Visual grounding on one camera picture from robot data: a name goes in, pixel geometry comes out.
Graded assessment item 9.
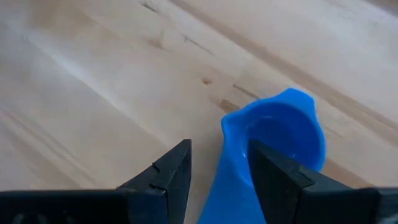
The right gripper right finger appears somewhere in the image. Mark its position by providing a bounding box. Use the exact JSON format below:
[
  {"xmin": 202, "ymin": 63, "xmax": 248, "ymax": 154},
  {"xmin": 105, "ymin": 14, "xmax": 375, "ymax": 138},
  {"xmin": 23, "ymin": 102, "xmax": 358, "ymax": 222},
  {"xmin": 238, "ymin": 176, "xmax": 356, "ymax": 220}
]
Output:
[{"xmin": 248, "ymin": 139, "xmax": 353, "ymax": 224}]

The blue measuring cup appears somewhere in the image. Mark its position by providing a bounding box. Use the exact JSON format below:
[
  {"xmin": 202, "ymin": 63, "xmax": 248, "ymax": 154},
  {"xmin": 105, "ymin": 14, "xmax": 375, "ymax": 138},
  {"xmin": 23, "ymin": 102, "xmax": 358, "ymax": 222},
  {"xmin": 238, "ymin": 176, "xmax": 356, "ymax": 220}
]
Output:
[{"xmin": 197, "ymin": 87, "xmax": 326, "ymax": 224}]

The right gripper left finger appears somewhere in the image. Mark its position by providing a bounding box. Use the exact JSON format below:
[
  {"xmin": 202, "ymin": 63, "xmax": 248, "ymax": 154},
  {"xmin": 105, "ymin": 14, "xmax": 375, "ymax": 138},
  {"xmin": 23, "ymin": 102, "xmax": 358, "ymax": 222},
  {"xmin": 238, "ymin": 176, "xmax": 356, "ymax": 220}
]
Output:
[{"xmin": 118, "ymin": 139, "xmax": 193, "ymax": 224}]

